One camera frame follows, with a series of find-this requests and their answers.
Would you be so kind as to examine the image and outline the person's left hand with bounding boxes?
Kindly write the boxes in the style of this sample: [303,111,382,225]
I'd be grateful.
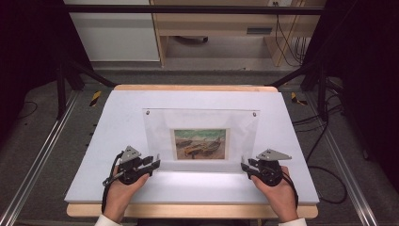
[104,165,152,223]

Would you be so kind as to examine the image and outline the right hand-held gripper black cable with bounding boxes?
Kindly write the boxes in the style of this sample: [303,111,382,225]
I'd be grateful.
[280,170,300,209]

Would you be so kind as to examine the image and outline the left hand-held gripper black cable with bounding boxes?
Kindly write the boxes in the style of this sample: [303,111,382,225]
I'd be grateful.
[101,151,126,215]

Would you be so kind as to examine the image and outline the dark curtain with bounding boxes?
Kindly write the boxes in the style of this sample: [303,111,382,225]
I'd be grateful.
[0,0,92,149]
[301,0,399,185]

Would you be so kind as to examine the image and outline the person's right white sleeve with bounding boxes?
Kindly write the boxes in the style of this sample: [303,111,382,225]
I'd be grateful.
[277,217,309,226]

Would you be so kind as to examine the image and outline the white table mat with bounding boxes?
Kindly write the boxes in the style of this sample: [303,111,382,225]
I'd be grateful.
[63,89,320,205]

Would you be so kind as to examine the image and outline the hand-held gripper black cable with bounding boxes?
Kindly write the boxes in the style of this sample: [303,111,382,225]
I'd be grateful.
[101,151,126,215]
[280,170,300,209]

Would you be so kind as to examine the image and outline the black hanging cables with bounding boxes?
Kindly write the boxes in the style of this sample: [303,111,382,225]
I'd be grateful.
[272,1,308,68]

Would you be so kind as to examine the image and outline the yellow black tape marker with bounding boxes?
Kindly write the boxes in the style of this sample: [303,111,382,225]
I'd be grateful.
[290,91,309,106]
[88,90,103,108]

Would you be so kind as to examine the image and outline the person's white sleeve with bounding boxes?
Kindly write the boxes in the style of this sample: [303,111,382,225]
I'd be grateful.
[93,214,124,226]
[277,217,309,226]

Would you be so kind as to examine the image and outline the long black floor cable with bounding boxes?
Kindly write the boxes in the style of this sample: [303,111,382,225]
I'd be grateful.
[291,93,349,205]

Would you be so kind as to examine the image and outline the grey drawer handle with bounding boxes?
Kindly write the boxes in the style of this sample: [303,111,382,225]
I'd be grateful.
[246,26,274,36]

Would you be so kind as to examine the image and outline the black metal stand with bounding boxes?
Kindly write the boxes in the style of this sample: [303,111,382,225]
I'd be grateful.
[268,60,331,122]
[56,58,118,121]

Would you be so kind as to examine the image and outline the person's right hand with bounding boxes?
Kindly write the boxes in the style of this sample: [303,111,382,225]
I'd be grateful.
[249,165,299,223]

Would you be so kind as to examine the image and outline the light wooden desk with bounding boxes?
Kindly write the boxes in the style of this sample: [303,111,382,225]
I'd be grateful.
[149,0,327,68]

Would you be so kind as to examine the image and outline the black horizontal metal bar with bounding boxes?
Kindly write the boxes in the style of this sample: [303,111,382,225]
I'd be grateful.
[64,4,326,16]

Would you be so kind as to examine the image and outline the thin black floor cable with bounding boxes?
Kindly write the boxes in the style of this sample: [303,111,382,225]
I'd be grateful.
[18,100,39,120]

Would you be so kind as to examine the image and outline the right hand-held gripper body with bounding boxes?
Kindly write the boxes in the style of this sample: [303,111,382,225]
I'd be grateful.
[255,148,293,187]

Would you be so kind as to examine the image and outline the clear acrylic photo frame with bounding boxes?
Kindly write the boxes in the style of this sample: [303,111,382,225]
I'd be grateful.
[142,107,261,174]

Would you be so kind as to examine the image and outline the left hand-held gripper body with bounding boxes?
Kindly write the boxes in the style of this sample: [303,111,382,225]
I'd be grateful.
[116,145,149,186]

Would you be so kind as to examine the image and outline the wooden table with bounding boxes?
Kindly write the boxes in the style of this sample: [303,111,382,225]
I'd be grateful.
[66,84,319,220]

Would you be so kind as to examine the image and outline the person's left white sleeve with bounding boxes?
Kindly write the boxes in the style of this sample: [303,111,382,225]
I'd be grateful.
[93,214,124,226]

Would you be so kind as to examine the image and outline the painting print photo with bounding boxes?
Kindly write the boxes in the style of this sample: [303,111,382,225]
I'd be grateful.
[170,127,231,161]

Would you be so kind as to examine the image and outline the yellow cable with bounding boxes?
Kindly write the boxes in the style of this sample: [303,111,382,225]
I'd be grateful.
[281,0,306,60]

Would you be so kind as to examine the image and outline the aluminium floor rail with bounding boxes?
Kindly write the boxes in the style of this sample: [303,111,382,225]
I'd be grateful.
[304,91,380,226]
[0,89,81,226]

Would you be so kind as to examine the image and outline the white cabinet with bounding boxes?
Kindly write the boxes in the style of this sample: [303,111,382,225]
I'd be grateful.
[63,0,161,63]

